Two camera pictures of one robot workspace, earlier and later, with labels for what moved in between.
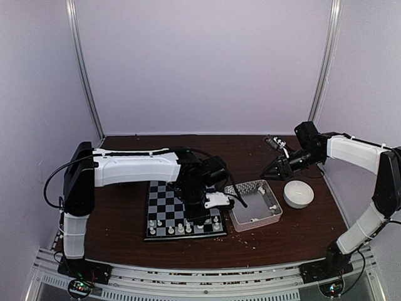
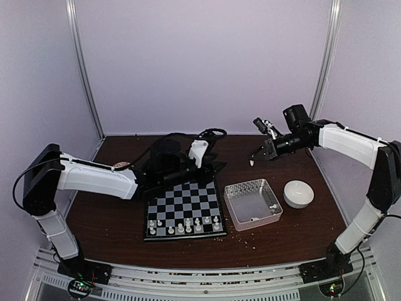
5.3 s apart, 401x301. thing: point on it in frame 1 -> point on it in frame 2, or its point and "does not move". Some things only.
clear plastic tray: (263, 206) does not move
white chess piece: (188, 229) does not move
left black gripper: (198, 217) -> (209, 172)
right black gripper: (283, 167) -> (269, 150)
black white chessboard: (165, 218) does not move
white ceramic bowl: (297, 194) does not move
